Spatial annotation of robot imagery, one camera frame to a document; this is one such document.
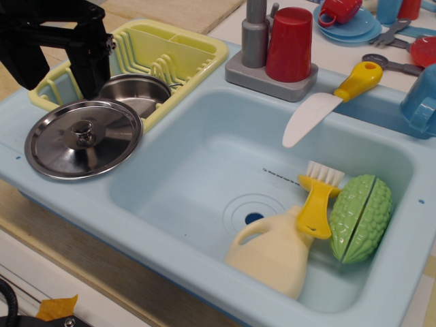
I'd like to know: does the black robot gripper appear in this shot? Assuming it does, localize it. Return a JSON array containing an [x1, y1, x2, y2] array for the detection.
[[1, 1, 114, 99]]

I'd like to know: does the round steel pot lid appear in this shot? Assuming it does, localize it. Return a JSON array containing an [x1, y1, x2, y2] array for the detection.
[[25, 99, 143, 180]]

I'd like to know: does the steel pot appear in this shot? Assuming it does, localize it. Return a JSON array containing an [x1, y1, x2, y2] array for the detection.
[[98, 74, 171, 119]]

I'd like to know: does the plywood board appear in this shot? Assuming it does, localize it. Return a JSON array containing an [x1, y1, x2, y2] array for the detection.
[[81, 0, 247, 35]]

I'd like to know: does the light blue toy sink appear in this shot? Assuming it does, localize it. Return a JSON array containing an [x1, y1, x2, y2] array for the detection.
[[1, 67, 435, 326]]

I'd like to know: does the grey toy faucet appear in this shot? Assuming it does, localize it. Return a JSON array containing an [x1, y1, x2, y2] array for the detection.
[[225, 1, 318, 102]]

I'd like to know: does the red plastic cup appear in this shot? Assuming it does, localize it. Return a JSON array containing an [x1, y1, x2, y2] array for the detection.
[[266, 7, 313, 82]]

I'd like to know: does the yellow tape piece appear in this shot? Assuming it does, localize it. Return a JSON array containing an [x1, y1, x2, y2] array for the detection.
[[35, 295, 78, 322]]

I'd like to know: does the black device base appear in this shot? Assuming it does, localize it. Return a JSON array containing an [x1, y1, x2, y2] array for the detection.
[[16, 315, 91, 327]]

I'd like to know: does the red plastic mug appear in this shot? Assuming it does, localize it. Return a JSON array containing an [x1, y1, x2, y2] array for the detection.
[[318, 0, 362, 28]]

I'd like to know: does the yellow dish brush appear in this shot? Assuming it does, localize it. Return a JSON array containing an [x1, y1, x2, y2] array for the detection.
[[296, 161, 345, 240]]

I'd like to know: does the cream toy detergent bottle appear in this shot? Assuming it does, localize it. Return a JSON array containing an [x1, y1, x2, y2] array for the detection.
[[224, 206, 314, 300]]

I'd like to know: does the blue plastic plate stack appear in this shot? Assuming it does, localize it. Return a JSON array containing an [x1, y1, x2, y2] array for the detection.
[[313, 5, 382, 44]]

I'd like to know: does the grey toy spoon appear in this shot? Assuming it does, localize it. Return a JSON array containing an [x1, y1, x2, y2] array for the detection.
[[362, 54, 424, 76]]

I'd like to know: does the grey toy fork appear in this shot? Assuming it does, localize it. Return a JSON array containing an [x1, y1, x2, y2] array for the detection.
[[369, 18, 411, 46]]

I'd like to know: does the blue plastic cup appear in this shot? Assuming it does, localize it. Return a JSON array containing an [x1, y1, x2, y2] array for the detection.
[[376, 0, 403, 25]]

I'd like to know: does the green toy bitter melon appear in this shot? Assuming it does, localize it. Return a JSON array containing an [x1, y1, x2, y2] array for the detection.
[[330, 174, 392, 264]]

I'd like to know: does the red cup at back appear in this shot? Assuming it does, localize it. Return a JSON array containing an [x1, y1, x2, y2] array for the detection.
[[397, 0, 422, 20]]

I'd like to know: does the blue plastic mug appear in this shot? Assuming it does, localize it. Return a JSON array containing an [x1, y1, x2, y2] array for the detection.
[[400, 64, 435, 139]]

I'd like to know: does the black cable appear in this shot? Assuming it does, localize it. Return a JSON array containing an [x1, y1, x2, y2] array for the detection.
[[0, 277, 18, 327]]

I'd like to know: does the yellow handled toy knife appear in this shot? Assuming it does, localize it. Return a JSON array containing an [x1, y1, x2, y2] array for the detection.
[[282, 61, 383, 148]]

